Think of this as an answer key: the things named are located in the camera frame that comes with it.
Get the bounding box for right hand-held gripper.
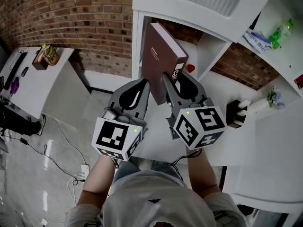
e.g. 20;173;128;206
162;71;227;150

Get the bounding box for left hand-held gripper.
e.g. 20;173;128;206
91;78;151;162

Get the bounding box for brown hardcover book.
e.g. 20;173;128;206
141;22;190;105

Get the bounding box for person's left forearm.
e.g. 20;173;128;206
77;155;118;207

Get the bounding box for person's right forearm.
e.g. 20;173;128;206
186;149;222;198

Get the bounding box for black organiser box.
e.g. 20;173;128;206
226;99;248;129

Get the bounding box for red gilt book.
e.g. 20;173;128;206
294;73;303;89

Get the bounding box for person's blue jeans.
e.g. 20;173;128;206
113;159;187;186

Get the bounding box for white ribbed vase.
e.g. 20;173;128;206
248;97;269;111

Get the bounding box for white power strip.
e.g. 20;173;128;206
80;164;90;181

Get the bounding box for white blue plastic packet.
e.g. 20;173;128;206
242;28;273;54

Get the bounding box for blue flower bouquet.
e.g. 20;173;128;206
267;86;286;110

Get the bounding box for person's light grey shirt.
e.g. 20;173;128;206
65;170;248;227

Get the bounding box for blue pen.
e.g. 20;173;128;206
250;31;272;44

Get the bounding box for white side table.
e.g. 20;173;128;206
0;45;75;119

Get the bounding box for brown wooden box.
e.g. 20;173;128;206
31;46;60;70

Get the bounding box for white open bookshelf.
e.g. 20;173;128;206
238;0;303;96

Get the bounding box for green drink bottle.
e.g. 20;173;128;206
268;17;295;51

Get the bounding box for purple cloth item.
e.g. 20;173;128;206
9;76;20;95

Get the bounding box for black keyboard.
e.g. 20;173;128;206
3;52;28;91

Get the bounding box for black bag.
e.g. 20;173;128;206
236;204;258;217

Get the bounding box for white floor cable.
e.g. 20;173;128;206
50;116;88;167

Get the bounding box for black floor cable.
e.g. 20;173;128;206
7;136;86;183

